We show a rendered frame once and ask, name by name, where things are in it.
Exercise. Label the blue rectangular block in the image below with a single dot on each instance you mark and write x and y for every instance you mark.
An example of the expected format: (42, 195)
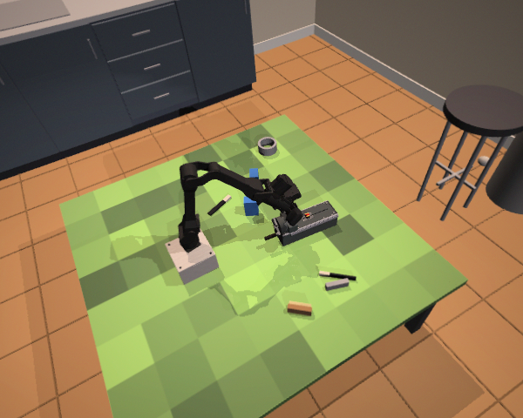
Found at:
(253, 173)
(251, 207)

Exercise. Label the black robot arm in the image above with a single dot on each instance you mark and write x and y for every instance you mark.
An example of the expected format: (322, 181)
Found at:
(189, 227)

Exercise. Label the grey hollow cylinder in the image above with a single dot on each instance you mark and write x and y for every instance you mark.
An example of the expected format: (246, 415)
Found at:
(267, 151)

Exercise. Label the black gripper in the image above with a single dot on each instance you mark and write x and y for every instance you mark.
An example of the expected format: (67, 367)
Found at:
(294, 214)

